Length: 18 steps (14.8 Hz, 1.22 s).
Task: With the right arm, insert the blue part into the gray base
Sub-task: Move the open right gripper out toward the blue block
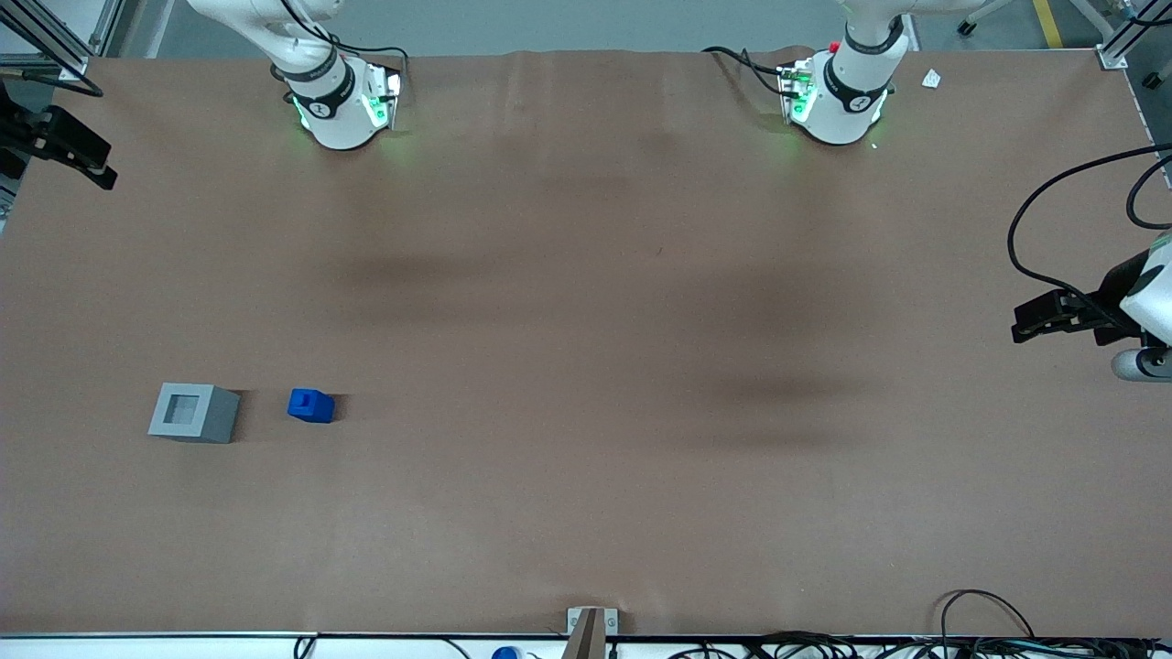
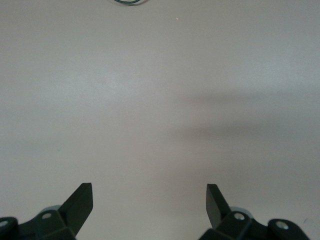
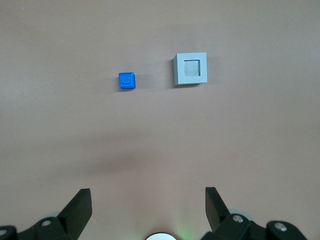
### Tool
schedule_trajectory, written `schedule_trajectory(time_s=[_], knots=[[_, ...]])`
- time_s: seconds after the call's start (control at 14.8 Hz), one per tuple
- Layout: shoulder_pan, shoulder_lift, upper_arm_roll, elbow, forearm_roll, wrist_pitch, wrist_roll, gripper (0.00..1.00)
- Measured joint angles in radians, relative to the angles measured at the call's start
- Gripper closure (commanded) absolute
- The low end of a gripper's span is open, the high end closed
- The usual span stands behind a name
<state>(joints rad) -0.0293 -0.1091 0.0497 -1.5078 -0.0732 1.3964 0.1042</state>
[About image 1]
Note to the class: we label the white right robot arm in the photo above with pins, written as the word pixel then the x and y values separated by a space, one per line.
pixel 337 114

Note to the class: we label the white paper scrap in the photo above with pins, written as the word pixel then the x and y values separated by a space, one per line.
pixel 931 79

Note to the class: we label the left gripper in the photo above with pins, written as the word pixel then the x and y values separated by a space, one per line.
pixel 1111 295

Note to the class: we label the blue plastic part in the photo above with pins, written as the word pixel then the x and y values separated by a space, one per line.
pixel 311 405

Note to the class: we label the blue round cap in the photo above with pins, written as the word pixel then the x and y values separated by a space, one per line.
pixel 505 653

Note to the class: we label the gray cube base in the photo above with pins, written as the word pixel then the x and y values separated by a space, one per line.
pixel 194 414

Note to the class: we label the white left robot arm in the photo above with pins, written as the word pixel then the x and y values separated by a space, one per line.
pixel 847 105

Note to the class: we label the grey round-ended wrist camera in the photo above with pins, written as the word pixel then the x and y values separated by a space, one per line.
pixel 1140 364

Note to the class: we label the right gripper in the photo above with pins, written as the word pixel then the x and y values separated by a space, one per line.
pixel 20 134

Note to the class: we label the silver aluminium frame post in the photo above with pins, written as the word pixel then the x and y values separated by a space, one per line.
pixel 55 37
pixel 1131 37

